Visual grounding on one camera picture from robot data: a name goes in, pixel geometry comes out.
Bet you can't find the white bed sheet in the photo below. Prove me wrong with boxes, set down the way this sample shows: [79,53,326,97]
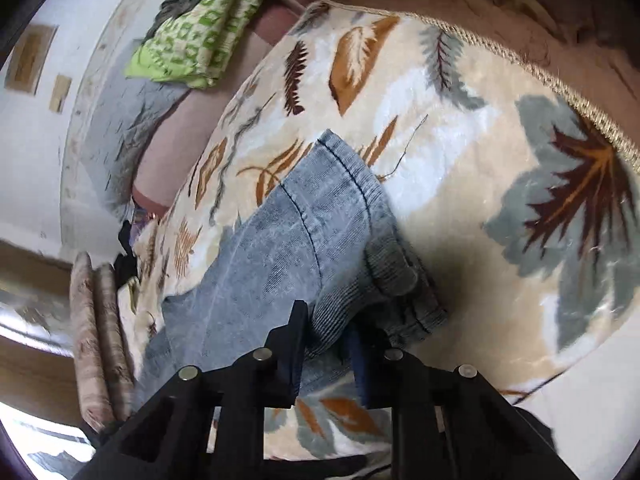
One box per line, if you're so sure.
[510,330,640,480]

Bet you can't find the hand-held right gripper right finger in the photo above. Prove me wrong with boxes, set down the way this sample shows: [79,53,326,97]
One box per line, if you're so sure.
[349,326,577,480]

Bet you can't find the green patterned cloth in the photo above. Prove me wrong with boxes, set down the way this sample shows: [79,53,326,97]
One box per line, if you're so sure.
[124,0,269,91]

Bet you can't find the grey quilted cloth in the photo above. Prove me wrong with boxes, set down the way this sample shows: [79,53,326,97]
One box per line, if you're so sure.
[82,77,189,207]

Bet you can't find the leaf-print beige blanket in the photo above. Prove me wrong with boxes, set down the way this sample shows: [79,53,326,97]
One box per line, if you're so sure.
[115,0,640,461]

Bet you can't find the grey-blue denim pants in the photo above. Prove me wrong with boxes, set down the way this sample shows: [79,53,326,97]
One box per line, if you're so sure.
[135,129,449,411]

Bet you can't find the large beige wall panel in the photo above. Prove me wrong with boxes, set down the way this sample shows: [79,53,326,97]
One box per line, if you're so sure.
[4,24,57,95]

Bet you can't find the pinkish brown sofa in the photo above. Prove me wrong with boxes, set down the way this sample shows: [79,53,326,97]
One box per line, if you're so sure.
[131,0,640,211]

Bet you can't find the beige patterned rolled cloth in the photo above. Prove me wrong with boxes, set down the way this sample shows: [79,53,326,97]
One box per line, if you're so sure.
[70,252,136,434]

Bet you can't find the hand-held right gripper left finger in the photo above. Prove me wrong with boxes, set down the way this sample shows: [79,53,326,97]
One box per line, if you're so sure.
[75,300,309,480]

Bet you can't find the small beige wall panel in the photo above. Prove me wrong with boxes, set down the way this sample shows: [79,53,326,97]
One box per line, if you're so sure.
[48,74,74,114]

